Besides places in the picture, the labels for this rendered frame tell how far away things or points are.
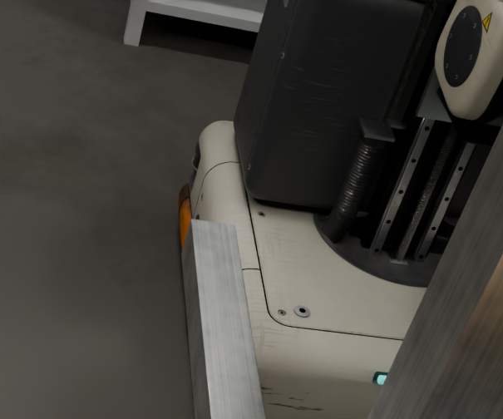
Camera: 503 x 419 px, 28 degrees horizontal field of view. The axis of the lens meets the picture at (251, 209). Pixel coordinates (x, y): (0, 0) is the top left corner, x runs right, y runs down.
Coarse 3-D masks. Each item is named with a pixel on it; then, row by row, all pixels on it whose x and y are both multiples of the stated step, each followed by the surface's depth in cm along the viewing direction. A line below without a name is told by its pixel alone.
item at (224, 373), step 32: (192, 224) 64; (224, 224) 65; (192, 256) 62; (224, 256) 62; (192, 288) 60; (224, 288) 59; (192, 320) 59; (224, 320) 57; (192, 352) 57; (224, 352) 55; (192, 384) 56; (224, 384) 53; (256, 384) 53; (224, 416) 51; (256, 416) 51
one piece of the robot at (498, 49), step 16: (464, 0) 128; (480, 0) 124; (496, 0) 120; (464, 16) 127; (480, 16) 123; (496, 16) 119; (448, 32) 132; (464, 32) 126; (480, 32) 122; (496, 32) 118; (448, 48) 130; (464, 48) 125; (480, 48) 122; (496, 48) 118; (448, 64) 130; (464, 64) 125; (480, 64) 121; (496, 64) 120; (448, 80) 129; (464, 80) 124; (480, 80) 121; (496, 80) 121; (448, 96) 129; (464, 96) 124; (480, 96) 123; (464, 112) 125; (480, 112) 125
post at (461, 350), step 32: (480, 192) 33; (480, 224) 33; (448, 256) 35; (480, 256) 33; (448, 288) 35; (480, 288) 32; (416, 320) 37; (448, 320) 34; (480, 320) 33; (416, 352) 36; (448, 352) 34; (480, 352) 34; (384, 384) 39; (416, 384) 36; (448, 384) 34; (480, 384) 35; (384, 416) 38; (416, 416) 36; (448, 416) 35; (480, 416) 36
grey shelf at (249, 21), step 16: (144, 0) 259; (160, 0) 262; (176, 0) 264; (192, 0) 267; (208, 0) 270; (224, 0) 273; (240, 0) 276; (256, 0) 278; (128, 16) 264; (144, 16) 262; (176, 16) 263; (192, 16) 263; (208, 16) 264; (224, 16) 264; (240, 16) 267; (256, 16) 269; (128, 32) 264
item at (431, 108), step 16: (432, 80) 143; (432, 96) 145; (496, 96) 123; (416, 112) 147; (432, 112) 146; (448, 112) 139; (496, 112) 125; (464, 128) 133; (480, 128) 133; (496, 128) 133; (480, 144) 134
